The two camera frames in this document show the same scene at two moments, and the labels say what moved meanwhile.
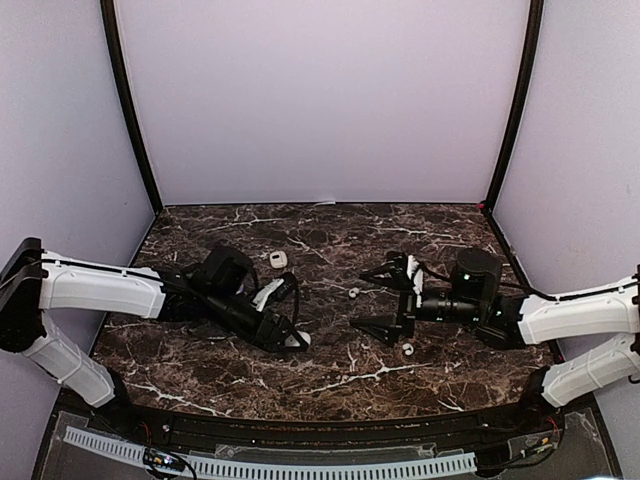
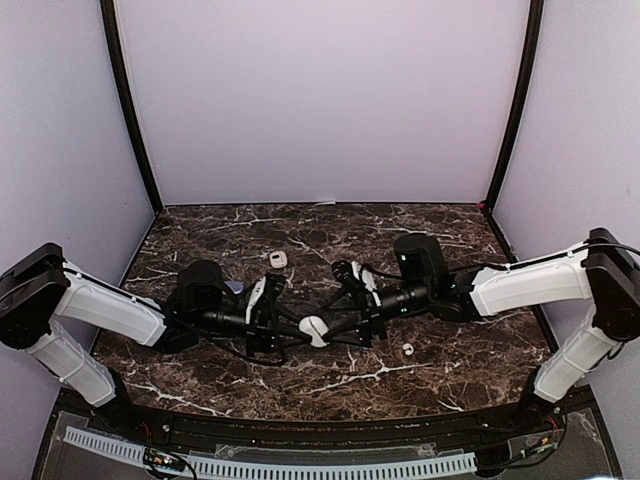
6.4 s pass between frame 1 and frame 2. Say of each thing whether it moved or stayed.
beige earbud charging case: stayed
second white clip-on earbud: stayed
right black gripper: moved
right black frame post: stayed
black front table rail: stayed
